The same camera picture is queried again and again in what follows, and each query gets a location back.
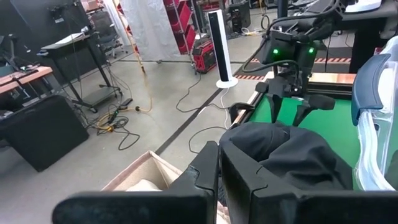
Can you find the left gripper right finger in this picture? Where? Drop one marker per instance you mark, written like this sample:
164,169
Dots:
311,208

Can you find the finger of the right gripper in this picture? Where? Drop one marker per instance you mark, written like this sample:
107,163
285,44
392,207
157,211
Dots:
321,102
276,105

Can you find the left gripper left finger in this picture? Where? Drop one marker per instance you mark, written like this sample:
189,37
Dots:
124,208

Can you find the black sweatshirt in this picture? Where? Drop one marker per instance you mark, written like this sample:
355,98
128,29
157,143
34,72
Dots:
295,155

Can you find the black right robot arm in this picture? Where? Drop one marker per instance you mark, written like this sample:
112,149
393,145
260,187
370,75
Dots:
286,43

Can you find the green table mat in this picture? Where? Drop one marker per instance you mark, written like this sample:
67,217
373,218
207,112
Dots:
335,124

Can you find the large clear plastic storage bin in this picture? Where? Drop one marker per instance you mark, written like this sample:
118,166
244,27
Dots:
367,90

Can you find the black side table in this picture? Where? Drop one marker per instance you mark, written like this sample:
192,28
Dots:
367,46

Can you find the black white tower fan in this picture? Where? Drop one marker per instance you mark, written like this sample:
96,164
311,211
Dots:
219,46

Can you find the black computer tower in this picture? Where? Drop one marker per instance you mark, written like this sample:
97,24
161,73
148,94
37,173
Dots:
239,15

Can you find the red generator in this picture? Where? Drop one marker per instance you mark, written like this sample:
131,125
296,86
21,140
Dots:
203,57

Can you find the white round stand base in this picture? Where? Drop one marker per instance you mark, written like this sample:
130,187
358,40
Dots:
363,5

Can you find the black fabric case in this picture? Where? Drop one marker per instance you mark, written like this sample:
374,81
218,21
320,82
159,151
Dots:
40,130

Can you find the wooden workbench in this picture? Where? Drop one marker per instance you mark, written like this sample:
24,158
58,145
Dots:
31,74

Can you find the black desk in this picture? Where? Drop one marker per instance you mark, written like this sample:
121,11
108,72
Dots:
59,49

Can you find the grey office chair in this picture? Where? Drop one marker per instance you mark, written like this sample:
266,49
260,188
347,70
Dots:
105,28

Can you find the black partition wall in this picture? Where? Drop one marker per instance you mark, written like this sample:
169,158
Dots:
31,18

